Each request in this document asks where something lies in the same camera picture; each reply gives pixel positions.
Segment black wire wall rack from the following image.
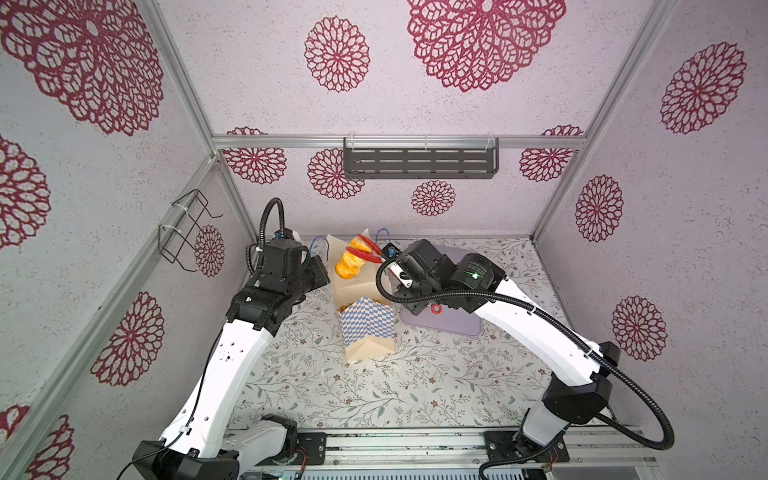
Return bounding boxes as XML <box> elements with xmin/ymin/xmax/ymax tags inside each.
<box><xmin>156</xmin><ymin>188</ymin><xmax>222</xmax><ymax>273</ymax></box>

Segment lavender plastic tray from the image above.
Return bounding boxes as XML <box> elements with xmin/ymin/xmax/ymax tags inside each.
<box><xmin>401</xmin><ymin>242</ymin><xmax>483</xmax><ymax>337</ymax></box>

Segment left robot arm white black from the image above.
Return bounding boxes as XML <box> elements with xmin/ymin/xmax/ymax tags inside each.
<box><xmin>131</xmin><ymin>235</ymin><xmax>330</xmax><ymax>479</ymax></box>

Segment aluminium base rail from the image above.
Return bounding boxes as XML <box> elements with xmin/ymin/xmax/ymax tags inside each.
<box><xmin>243</xmin><ymin>425</ymin><xmax>662</xmax><ymax>479</ymax></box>

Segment glazed pastry bread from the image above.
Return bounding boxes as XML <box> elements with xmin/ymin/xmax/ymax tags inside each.
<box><xmin>335</xmin><ymin>236</ymin><xmax>374</xmax><ymax>280</ymax></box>

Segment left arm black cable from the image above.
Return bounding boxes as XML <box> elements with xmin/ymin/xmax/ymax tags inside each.
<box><xmin>116</xmin><ymin>197</ymin><xmax>288</xmax><ymax>480</ymax></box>

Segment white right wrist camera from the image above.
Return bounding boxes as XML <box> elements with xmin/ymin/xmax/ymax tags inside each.
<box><xmin>381</xmin><ymin>242</ymin><xmax>413</xmax><ymax>289</ymax></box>

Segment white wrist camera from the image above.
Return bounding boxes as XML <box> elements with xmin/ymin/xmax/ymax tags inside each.
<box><xmin>274</xmin><ymin>228</ymin><xmax>301</xmax><ymax>242</ymax></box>
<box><xmin>381</xmin><ymin>242</ymin><xmax>413</xmax><ymax>289</ymax></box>

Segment dark grey wall shelf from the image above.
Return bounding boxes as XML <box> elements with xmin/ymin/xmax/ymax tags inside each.
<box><xmin>342</xmin><ymin>138</ymin><xmax>499</xmax><ymax>180</ymax></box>

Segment red metal kitchen tongs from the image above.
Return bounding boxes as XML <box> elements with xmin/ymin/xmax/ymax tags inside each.
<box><xmin>344</xmin><ymin>232</ymin><xmax>444</xmax><ymax>317</ymax></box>

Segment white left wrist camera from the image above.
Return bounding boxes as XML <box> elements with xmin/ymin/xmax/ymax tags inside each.
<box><xmin>274</xmin><ymin>228</ymin><xmax>301</xmax><ymax>242</ymax></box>

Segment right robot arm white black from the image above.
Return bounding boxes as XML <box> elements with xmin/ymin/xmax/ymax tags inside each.
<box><xmin>379</xmin><ymin>240</ymin><xmax>619</xmax><ymax>460</ymax></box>

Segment blue checkered paper bag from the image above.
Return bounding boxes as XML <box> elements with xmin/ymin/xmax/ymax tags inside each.
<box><xmin>323</xmin><ymin>235</ymin><xmax>397</xmax><ymax>363</ymax></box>

